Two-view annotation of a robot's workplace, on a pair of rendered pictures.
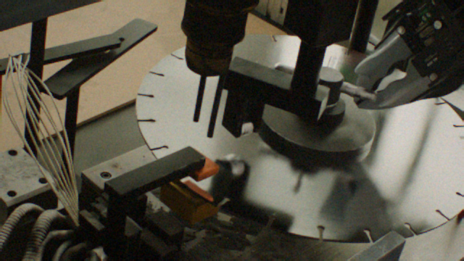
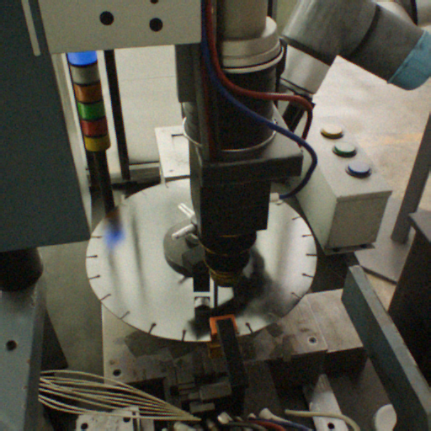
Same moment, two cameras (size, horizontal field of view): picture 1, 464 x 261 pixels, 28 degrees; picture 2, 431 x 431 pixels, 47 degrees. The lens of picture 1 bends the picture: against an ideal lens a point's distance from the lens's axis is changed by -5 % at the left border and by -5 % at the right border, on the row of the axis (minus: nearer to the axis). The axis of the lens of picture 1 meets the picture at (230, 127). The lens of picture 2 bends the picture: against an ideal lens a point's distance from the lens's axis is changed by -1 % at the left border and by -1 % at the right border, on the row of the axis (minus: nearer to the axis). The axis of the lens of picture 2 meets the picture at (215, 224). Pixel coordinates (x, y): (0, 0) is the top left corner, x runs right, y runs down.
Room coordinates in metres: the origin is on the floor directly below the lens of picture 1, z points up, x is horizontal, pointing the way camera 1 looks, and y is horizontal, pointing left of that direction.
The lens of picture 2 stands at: (0.40, 0.31, 1.45)
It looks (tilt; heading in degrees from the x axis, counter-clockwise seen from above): 42 degrees down; 311
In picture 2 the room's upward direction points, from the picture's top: straight up
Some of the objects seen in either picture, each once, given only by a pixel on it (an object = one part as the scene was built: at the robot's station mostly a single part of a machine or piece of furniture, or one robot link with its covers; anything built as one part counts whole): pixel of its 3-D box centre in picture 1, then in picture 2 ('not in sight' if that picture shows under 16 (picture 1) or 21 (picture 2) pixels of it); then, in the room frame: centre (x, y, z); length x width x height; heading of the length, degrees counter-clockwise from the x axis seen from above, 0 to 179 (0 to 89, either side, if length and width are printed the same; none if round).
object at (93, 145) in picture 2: not in sight; (97, 138); (1.05, -0.13, 0.98); 0.05 x 0.04 x 0.03; 52
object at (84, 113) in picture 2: not in sight; (91, 105); (1.05, -0.13, 1.05); 0.05 x 0.04 x 0.03; 52
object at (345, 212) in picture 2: not in sight; (332, 181); (0.77, -0.50, 0.82); 0.28 x 0.11 x 0.15; 142
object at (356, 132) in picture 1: (318, 112); (201, 239); (0.76, -0.08, 0.96); 0.11 x 0.11 x 0.03
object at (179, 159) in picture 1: (156, 200); (230, 362); (0.60, 0.05, 0.95); 0.10 x 0.03 x 0.07; 142
